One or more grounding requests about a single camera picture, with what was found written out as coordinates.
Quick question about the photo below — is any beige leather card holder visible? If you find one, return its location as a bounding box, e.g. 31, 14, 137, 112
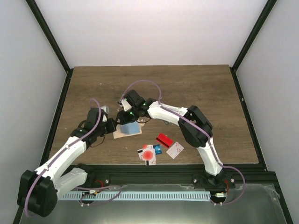
113, 122, 142, 139

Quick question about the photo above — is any red card black stripe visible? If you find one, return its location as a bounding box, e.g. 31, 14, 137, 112
156, 133, 173, 148

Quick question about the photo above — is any white card red circle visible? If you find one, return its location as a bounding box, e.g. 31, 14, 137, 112
142, 145, 157, 166

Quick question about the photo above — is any white card pink pattern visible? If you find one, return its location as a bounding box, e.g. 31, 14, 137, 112
166, 142, 184, 159

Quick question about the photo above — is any blue VIP card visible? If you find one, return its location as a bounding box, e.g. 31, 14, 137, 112
120, 122, 140, 135

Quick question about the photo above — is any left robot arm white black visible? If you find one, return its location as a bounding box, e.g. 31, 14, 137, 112
17, 106, 116, 217

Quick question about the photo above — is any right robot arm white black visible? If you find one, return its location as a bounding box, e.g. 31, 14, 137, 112
118, 90, 225, 188

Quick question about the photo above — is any blue white card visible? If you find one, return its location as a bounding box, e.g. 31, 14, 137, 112
153, 144, 162, 155

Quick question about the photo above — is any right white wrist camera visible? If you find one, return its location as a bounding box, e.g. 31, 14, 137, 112
118, 98, 132, 112

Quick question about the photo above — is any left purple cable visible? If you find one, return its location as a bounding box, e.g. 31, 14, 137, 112
24, 98, 122, 218

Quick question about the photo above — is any light blue slotted cable duct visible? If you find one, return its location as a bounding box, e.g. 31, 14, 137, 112
59, 191, 211, 202

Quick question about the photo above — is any black aluminium front rail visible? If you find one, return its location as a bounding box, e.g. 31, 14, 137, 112
70, 163, 276, 187

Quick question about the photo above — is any left black frame post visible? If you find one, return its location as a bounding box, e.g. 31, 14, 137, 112
25, 0, 71, 73

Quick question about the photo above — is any black frame post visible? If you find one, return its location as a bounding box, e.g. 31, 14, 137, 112
25, 0, 71, 73
231, 0, 278, 70

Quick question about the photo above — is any right black frame post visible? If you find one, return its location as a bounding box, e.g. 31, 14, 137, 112
231, 0, 278, 70

